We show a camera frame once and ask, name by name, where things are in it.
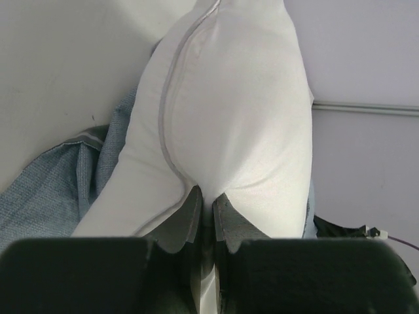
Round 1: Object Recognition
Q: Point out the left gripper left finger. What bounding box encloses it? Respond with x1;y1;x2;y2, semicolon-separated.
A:
1;187;202;313

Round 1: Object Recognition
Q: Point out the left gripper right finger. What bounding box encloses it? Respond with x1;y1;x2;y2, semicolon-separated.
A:
213;196;418;313

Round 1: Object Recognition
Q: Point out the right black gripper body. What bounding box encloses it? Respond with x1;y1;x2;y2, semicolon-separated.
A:
314;215;369;238

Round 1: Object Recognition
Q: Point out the grey striped pillowcase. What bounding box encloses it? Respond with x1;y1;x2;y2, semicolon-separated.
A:
1;89;137;251

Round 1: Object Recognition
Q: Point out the white pillow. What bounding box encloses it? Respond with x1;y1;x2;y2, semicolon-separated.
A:
73;1;313;238

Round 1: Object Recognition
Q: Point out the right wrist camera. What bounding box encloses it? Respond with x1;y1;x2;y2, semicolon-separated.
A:
365;226;388;240

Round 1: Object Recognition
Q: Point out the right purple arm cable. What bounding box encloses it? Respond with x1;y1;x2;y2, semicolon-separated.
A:
388;235;419;251

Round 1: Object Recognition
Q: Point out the left aluminium frame post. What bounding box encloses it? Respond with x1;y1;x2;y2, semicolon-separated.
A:
312;101;418;117

